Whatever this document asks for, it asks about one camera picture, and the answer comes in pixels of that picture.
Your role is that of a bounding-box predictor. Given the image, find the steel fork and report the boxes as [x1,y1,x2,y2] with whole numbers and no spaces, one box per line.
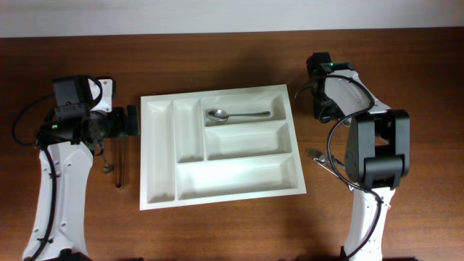
[313,157,346,176]
[304,149,329,161]

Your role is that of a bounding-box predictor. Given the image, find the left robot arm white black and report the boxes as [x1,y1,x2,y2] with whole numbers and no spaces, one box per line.
[22,75,140,260]

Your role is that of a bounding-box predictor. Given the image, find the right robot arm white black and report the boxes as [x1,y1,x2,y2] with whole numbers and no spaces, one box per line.
[306,52,410,260]

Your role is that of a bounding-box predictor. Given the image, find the white plastic cutlery tray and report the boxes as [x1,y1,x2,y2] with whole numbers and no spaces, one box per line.
[139,85,306,210]

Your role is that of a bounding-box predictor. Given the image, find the small steel teaspoon angled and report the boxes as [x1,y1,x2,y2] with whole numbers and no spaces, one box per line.
[100,146,115,174]

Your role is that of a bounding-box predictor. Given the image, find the steel tablespoon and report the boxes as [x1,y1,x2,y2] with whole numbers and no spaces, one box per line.
[206,109,270,123]

